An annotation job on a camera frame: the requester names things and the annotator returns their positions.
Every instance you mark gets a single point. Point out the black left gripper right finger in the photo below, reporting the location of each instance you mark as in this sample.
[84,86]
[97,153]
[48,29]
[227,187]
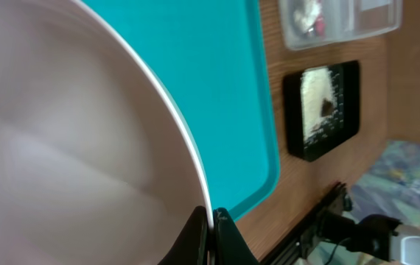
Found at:
[230,247]

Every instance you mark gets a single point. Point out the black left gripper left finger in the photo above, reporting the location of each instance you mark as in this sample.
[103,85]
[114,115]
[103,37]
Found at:
[190,246]

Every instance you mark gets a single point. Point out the large white plate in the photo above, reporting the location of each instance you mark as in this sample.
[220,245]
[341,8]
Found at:
[97,164]

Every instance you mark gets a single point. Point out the brown food piece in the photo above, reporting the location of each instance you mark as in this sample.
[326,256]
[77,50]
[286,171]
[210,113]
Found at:
[327,108]

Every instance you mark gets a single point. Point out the rice pile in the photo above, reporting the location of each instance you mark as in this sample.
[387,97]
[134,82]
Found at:
[318,84]

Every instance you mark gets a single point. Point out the red snack wrapper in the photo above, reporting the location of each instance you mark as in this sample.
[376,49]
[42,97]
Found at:
[319,26]

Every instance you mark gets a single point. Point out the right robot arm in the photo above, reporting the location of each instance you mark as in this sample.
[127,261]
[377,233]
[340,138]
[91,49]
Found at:
[380,236]

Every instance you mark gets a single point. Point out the teal plastic tray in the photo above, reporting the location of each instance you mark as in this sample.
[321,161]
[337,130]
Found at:
[210,56]

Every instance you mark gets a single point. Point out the black tray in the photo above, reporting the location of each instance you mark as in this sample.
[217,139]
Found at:
[350,94]

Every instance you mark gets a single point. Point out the clear plastic bin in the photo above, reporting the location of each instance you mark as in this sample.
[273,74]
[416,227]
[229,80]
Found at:
[345,20]

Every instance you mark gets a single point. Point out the crumpled white paper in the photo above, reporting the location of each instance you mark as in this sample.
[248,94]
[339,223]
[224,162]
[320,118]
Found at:
[306,13]

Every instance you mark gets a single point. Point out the black table edge rail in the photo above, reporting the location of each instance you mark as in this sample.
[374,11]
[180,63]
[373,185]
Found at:
[304,237]

